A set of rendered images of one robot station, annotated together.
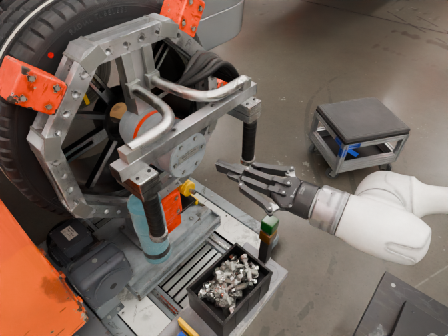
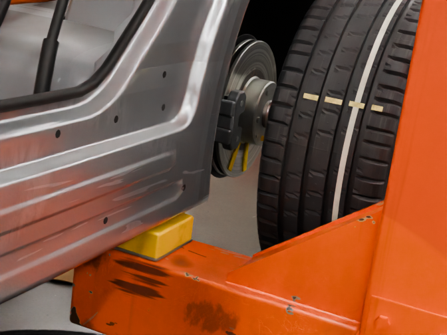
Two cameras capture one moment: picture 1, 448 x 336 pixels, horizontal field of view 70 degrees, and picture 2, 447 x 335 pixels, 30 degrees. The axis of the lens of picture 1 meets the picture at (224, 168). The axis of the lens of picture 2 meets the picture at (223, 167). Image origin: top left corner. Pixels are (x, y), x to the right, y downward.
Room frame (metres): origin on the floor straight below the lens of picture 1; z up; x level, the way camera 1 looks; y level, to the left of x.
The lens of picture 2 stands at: (-0.73, 1.15, 1.22)
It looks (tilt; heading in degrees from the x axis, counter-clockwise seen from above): 15 degrees down; 342
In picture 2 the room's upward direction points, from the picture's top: 8 degrees clockwise
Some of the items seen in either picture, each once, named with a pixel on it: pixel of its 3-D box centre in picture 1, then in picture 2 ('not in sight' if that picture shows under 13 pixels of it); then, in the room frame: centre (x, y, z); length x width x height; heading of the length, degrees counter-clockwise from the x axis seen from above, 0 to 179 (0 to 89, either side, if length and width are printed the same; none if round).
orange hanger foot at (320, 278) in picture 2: not in sight; (229, 260); (0.54, 0.72, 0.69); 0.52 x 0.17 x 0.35; 49
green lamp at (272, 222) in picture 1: (269, 224); not in sight; (0.54, -0.13, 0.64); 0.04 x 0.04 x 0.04; 49
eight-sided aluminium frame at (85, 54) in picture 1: (145, 128); not in sight; (0.71, 0.22, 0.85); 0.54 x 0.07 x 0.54; 139
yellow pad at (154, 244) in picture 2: not in sight; (144, 228); (0.65, 0.85, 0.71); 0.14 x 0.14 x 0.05; 49
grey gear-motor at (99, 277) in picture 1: (85, 260); not in sight; (0.65, 0.54, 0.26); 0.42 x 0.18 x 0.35; 49
